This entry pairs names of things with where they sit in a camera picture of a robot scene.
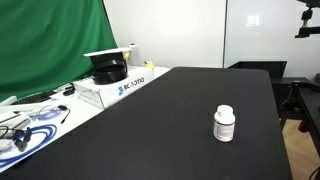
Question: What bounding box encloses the white pill bottle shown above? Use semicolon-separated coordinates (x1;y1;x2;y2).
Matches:
213;104;236;143

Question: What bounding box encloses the small yellow item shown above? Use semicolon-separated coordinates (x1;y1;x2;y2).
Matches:
142;60;155;69

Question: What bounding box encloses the white cylindrical roll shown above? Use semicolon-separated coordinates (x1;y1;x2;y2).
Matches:
128;42;141;67

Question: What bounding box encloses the white Robotiq cardboard box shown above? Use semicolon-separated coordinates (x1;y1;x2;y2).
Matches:
72;65;155;110

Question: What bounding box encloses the black box with white lid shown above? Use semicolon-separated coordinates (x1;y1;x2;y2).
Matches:
83;47;133;71

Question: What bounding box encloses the small black stapler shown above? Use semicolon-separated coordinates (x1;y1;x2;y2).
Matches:
62;84;76;97

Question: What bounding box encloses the black monitor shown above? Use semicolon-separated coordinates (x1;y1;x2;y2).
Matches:
227;60;288;79

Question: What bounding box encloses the black keyboard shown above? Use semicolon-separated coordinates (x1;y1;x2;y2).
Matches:
10;89;58;106

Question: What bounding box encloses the green backdrop cloth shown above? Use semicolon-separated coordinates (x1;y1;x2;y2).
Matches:
0;0;118;103

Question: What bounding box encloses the small red item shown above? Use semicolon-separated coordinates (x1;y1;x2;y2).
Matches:
298;119;308;133

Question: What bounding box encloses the white flat device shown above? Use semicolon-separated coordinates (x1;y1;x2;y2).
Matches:
0;111;33;134

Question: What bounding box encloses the black side table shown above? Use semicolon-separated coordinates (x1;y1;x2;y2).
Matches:
281;77;320;158

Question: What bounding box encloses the black coiled ring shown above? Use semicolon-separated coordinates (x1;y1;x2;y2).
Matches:
92;59;129;85

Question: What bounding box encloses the thin black cable with plug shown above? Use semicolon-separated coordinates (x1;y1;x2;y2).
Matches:
57;104;72;125

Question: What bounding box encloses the clear bag with blue cable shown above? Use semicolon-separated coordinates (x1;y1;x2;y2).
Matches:
29;104;64;122

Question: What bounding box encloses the blue coiled cable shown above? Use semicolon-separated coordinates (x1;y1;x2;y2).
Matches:
0;124;58;169

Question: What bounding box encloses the black cable connector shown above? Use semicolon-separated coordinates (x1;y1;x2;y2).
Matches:
13;128;33;153

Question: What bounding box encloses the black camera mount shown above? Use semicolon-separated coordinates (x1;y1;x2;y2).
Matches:
294;0;320;39

